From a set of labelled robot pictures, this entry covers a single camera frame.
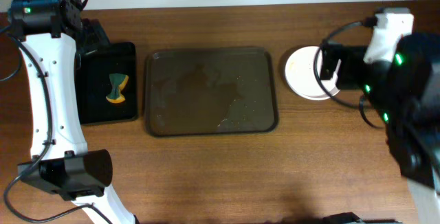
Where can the white plate top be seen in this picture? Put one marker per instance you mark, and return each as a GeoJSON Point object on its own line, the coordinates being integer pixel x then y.
{"type": "Point", "coordinates": [299, 74]}

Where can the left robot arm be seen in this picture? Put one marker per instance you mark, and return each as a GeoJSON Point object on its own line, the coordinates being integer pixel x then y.
{"type": "Point", "coordinates": [45, 33]}

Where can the black rectangular tray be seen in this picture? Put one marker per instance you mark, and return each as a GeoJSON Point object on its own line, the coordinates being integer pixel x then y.
{"type": "Point", "coordinates": [93, 85]}

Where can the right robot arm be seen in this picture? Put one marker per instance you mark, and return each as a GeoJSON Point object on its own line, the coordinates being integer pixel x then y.
{"type": "Point", "coordinates": [405, 93]}

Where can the brown plastic serving tray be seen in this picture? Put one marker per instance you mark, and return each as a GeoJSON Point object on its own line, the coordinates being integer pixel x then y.
{"type": "Point", "coordinates": [213, 91]}

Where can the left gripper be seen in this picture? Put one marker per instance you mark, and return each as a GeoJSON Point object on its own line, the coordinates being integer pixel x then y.
{"type": "Point", "coordinates": [95, 31]}

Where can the yellow green sponge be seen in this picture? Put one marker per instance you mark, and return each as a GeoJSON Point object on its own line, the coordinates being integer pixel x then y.
{"type": "Point", "coordinates": [118, 83]}

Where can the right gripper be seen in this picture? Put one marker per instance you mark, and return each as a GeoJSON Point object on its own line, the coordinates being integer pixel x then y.
{"type": "Point", "coordinates": [330, 62]}

